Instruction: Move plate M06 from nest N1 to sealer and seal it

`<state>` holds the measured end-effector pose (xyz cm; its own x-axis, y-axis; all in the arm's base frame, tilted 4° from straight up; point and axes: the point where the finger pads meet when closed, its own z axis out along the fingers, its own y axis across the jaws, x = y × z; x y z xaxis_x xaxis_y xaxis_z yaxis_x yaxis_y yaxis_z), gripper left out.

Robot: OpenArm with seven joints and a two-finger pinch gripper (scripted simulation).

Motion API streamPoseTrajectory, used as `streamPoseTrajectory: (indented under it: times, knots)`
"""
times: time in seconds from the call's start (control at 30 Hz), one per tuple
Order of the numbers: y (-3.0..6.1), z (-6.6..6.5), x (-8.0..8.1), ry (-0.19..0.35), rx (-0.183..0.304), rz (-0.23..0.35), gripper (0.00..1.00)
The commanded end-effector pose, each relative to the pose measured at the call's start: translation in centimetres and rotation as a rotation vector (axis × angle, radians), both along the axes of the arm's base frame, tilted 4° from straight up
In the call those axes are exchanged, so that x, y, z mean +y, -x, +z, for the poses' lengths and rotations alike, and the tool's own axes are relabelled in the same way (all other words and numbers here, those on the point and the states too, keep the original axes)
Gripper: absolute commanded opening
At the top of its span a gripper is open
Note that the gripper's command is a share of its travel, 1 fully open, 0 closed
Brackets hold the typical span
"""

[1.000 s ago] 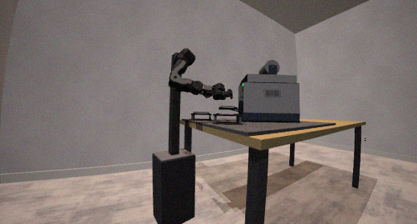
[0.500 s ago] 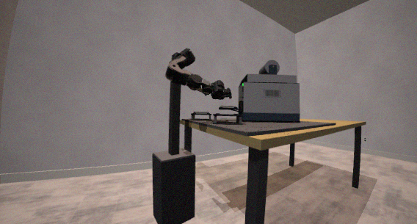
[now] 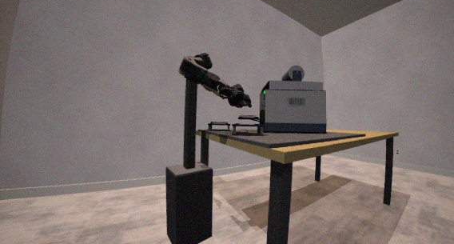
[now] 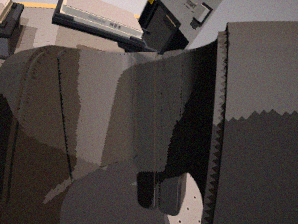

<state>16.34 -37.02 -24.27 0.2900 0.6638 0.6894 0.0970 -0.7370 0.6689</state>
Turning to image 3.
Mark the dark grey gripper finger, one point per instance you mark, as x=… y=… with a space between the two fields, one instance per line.
x=243 y=103
x=247 y=98

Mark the grey cylinder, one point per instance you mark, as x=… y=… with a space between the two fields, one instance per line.
x=288 y=76

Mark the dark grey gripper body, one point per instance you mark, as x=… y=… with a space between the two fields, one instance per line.
x=236 y=98

